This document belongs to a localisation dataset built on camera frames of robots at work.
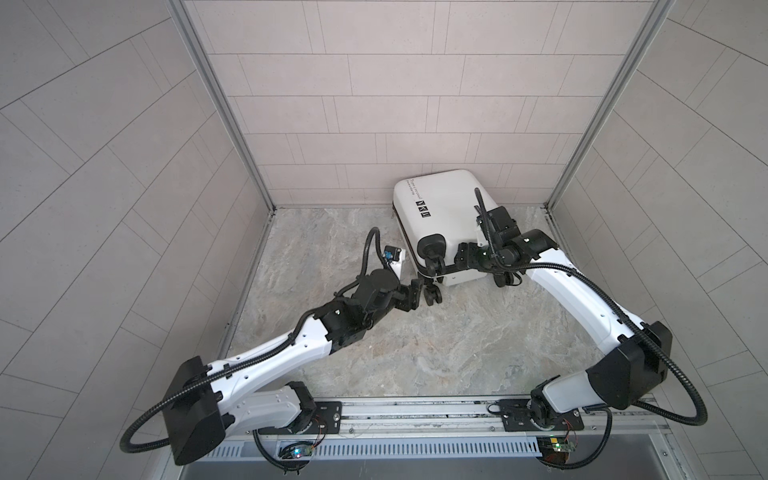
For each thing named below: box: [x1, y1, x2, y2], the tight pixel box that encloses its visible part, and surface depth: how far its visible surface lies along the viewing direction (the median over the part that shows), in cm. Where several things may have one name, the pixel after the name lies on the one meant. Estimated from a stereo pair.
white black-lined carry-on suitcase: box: [392, 169, 497, 306], surface depth 91 cm
